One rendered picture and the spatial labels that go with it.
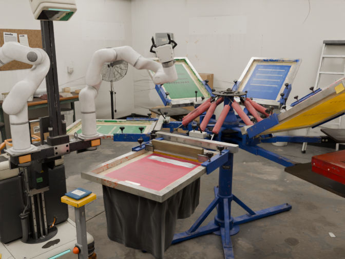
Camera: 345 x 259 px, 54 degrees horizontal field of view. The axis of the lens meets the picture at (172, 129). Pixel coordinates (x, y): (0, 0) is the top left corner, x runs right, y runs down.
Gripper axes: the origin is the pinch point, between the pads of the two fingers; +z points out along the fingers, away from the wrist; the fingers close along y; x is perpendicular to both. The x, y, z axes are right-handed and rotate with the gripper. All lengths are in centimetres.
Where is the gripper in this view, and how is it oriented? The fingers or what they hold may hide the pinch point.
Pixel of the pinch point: (160, 36)
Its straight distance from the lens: 206.1
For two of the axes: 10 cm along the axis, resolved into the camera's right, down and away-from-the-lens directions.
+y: -9.7, 2.2, 1.2
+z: -2.5, -8.3, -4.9
